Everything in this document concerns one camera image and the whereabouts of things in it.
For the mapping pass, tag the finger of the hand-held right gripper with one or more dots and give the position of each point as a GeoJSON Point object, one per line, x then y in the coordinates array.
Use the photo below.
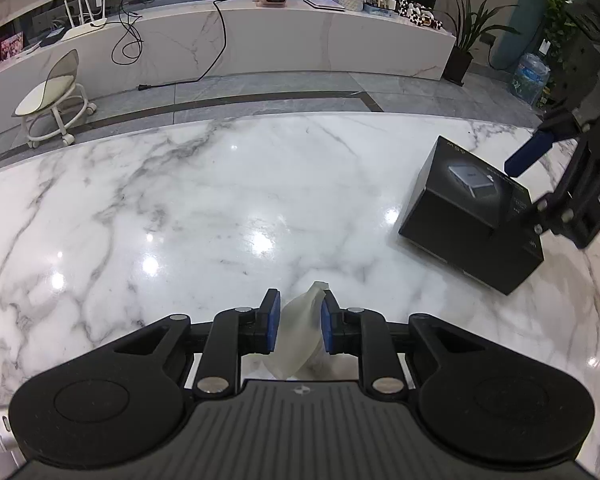
{"type": "Point", "coordinates": [527, 152]}
{"type": "Point", "coordinates": [542, 215]}

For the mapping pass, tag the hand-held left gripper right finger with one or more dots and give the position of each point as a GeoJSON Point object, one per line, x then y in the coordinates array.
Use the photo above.
{"type": "Point", "coordinates": [328, 325]}

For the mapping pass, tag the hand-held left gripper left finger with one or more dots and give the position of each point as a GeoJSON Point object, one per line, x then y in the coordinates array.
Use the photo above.
{"type": "Point", "coordinates": [271, 322]}

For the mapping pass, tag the white plastic bag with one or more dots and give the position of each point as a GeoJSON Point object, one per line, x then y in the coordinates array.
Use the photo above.
{"type": "Point", "coordinates": [300, 330]}

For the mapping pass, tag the black box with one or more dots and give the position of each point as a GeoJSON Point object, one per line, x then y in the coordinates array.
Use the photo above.
{"type": "Point", "coordinates": [460, 210]}

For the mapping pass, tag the blue water bottle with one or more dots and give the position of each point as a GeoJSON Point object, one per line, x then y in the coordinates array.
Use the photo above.
{"type": "Point", "coordinates": [530, 77]}

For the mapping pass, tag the climbing ivy plant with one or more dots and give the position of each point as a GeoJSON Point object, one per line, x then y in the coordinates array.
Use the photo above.
{"type": "Point", "coordinates": [560, 15]}

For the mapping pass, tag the potted plant with long leaves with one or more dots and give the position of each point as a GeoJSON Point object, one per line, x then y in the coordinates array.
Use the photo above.
{"type": "Point", "coordinates": [460, 65]}

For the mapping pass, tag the white laptop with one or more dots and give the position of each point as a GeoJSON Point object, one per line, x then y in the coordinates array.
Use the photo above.
{"type": "Point", "coordinates": [324, 3]}

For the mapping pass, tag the white marble TV console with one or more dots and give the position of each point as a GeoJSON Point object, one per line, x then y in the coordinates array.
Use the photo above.
{"type": "Point", "coordinates": [290, 45]}

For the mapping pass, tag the white rolling stool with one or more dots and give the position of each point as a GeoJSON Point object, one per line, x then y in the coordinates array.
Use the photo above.
{"type": "Point", "coordinates": [50, 90]}

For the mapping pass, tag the white router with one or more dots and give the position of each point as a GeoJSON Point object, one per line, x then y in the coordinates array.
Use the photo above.
{"type": "Point", "coordinates": [82, 27]}

